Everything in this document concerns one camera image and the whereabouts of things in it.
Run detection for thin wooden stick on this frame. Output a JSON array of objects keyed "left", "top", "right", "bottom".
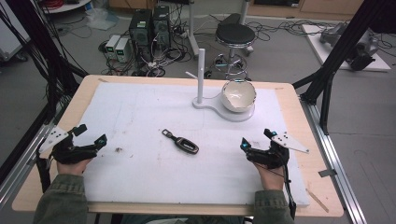
[{"left": 305, "top": 188, "right": 330, "bottom": 214}]

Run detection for round white table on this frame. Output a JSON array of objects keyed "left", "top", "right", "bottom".
[{"left": 40, "top": 0, "right": 93, "bottom": 15}]

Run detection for clear plastic bag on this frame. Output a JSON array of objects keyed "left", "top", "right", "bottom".
[{"left": 84, "top": 7, "right": 121, "bottom": 32}]

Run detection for white foam mat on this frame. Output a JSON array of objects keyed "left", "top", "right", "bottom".
[{"left": 81, "top": 81, "right": 311, "bottom": 208}]

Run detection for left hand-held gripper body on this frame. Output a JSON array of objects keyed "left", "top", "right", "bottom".
[{"left": 38, "top": 125, "right": 99, "bottom": 165}]

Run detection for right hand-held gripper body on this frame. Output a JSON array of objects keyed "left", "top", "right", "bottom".
[{"left": 247, "top": 131, "right": 310, "bottom": 170}]

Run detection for aluminium rail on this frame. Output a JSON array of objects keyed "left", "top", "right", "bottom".
[
  {"left": 299, "top": 94, "right": 369, "bottom": 224},
  {"left": 0, "top": 102, "right": 64, "bottom": 210}
]

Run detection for black round stool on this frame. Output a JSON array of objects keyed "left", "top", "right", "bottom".
[{"left": 204, "top": 12, "right": 258, "bottom": 81}]

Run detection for person's right hand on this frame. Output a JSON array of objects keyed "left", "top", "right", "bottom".
[{"left": 252, "top": 162, "right": 286, "bottom": 191}]

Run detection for white eggshell-shaped bowl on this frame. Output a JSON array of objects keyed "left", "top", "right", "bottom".
[{"left": 220, "top": 78, "right": 258, "bottom": 114}]

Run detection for black computer tower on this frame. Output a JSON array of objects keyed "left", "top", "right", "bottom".
[
  {"left": 151, "top": 5, "right": 172, "bottom": 51},
  {"left": 128, "top": 8, "right": 154, "bottom": 63}
]

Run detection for white floor board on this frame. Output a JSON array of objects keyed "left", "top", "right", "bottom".
[{"left": 301, "top": 23, "right": 392, "bottom": 73}]

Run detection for grey tape strip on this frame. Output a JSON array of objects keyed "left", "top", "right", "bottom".
[{"left": 318, "top": 168, "right": 338, "bottom": 178}]

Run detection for white cabinet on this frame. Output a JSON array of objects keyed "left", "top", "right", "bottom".
[{"left": 0, "top": 12, "right": 32, "bottom": 63}]

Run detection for person's left hand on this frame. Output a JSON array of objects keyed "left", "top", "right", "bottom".
[{"left": 56, "top": 157, "right": 93, "bottom": 176}]

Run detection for white stand with peg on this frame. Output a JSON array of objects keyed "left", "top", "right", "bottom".
[{"left": 185, "top": 48, "right": 256, "bottom": 123}]

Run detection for white metal pole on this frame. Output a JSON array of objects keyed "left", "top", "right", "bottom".
[{"left": 185, "top": 0, "right": 201, "bottom": 60}]

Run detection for black metal frame with cables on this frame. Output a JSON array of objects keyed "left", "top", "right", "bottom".
[{"left": 0, "top": 0, "right": 90, "bottom": 194}]

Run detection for white power supply box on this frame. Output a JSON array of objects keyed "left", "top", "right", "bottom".
[
  {"left": 114, "top": 37, "right": 131, "bottom": 63},
  {"left": 104, "top": 34, "right": 121, "bottom": 60}
]

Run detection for dark car key fob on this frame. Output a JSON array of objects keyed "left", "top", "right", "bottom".
[{"left": 161, "top": 128, "right": 200, "bottom": 155}]

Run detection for grey robot parts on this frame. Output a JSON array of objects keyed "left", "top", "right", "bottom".
[{"left": 318, "top": 21, "right": 380, "bottom": 72}]

